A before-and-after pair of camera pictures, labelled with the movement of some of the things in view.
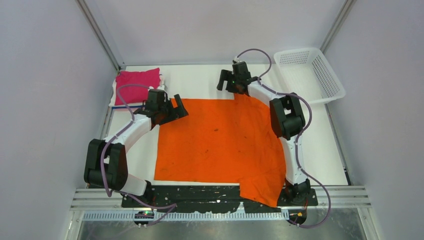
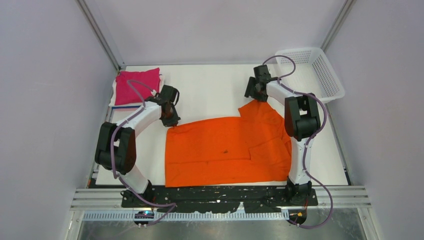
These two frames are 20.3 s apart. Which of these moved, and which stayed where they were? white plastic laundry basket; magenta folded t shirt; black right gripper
Moved: black right gripper
Stayed: white plastic laundry basket; magenta folded t shirt
